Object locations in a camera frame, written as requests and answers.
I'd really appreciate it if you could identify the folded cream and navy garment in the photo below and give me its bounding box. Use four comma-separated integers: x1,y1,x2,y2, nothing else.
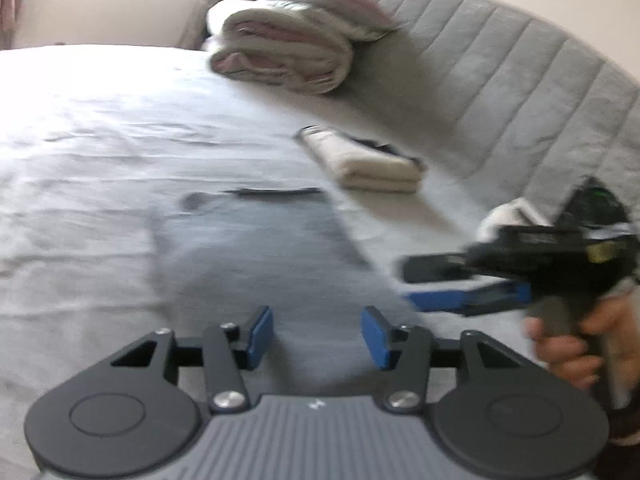
295,126,426,193

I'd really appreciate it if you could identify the pink hanging garment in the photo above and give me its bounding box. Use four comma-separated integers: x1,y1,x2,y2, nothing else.
0,0,18,47

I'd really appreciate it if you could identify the grey knit sweater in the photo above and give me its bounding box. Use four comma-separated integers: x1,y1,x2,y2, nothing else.
149,186,406,396

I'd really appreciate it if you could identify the grey padded headboard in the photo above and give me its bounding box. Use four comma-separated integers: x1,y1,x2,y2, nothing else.
345,0,640,271

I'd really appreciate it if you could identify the grey curtain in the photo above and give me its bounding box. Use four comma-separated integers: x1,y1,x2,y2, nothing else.
180,0,238,52

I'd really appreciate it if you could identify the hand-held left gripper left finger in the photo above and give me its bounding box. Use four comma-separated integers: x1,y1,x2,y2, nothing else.
110,306,273,413

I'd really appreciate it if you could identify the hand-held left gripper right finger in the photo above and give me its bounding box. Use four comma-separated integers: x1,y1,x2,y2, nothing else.
361,306,533,413

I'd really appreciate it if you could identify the person's right hand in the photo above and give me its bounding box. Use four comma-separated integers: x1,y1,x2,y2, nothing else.
525,292,640,391

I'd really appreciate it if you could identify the white fluffy plush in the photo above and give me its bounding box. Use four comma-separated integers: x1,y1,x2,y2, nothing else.
475,197,552,241

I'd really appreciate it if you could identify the folded grey pink duvet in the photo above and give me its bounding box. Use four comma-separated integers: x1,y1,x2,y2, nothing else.
206,0,353,96

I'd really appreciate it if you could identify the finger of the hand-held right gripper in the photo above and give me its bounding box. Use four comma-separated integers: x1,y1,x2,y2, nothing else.
402,252,481,283
407,282,532,317

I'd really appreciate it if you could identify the bed with grey sheet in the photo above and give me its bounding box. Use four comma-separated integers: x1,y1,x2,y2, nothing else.
0,45,601,461

